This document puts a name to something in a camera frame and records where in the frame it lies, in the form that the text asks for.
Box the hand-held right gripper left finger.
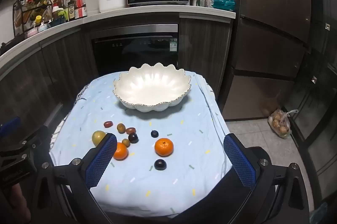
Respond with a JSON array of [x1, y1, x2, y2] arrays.
[[32, 133, 118, 224]]

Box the white rice cooker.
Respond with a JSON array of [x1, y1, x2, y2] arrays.
[[99, 0, 126, 14]]

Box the clear bag of potatoes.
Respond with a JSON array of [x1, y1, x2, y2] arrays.
[[268, 109, 299, 139]]

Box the dark refrigerator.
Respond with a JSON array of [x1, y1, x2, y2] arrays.
[[220, 0, 314, 120]]

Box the dark glass door cabinet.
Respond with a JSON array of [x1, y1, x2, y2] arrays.
[[284, 0, 337, 188]]

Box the dark wood base cabinets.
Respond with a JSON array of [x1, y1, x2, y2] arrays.
[[0, 15, 233, 140]]

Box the black wire rack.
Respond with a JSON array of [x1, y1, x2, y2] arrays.
[[13, 0, 53, 36]]

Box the teal plastic bag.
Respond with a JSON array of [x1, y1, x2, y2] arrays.
[[211, 0, 235, 10]]

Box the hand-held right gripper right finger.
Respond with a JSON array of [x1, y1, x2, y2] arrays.
[[223, 133, 310, 224]]

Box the built-in black dishwasher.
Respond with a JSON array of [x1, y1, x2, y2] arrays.
[[91, 24, 179, 78]]

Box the orange mandarin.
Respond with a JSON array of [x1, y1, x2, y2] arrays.
[[154, 138, 174, 157], [113, 142, 129, 161]]

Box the group of condiment bottles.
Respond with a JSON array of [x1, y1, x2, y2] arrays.
[[16, 0, 88, 39]]

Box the yellow-green apple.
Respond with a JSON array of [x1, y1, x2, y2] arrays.
[[92, 130, 107, 147]]

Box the light blue printed tablecloth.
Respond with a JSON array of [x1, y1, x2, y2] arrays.
[[49, 70, 233, 219]]

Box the white scalloped bowl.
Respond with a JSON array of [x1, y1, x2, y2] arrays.
[[113, 63, 191, 111]]

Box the person's left hand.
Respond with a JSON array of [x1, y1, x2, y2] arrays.
[[7, 183, 31, 224]]

